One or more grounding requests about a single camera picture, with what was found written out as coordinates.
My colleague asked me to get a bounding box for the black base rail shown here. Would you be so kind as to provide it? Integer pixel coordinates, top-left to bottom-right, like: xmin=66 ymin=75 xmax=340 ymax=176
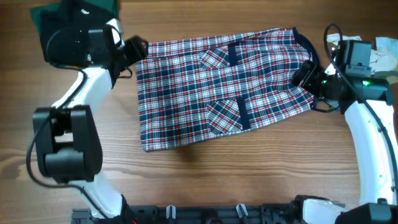
xmin=70 ymin=203 xmax=312 ymax=224

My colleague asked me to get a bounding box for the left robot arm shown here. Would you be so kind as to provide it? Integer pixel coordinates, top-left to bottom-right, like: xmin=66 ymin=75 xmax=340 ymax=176
xmin=27 ymin=18 xmax=148 ymax=223

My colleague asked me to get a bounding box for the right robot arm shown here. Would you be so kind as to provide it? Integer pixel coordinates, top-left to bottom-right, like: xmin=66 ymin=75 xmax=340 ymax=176
xmin=292 ymin=40 xmax=397 ymax=223

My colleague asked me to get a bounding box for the green folded shirt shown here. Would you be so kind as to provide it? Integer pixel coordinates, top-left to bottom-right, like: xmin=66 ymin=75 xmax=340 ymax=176
xmin=30 ymin=0 xmax=119 ymax=36

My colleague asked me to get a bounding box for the right black cable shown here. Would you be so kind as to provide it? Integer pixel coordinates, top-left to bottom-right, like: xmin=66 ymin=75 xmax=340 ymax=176
xmin=323 ymin=23 xmax=398 ymax=206

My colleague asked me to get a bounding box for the beige crumpled cloth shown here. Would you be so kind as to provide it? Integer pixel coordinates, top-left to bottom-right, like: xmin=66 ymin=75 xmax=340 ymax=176
xmin=326 ymin=33 xmax=397 ymax=74

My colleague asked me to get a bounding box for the olive green cloth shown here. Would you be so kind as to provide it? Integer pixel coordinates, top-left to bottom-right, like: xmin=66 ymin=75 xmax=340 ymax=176
xmin=374 ymin=70 xmax=398 ymax=85

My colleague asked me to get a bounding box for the light blue cloth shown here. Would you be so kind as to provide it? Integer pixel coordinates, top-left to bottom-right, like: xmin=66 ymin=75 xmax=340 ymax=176
xmin=376 ymin=37 xmax=398 ymax=57

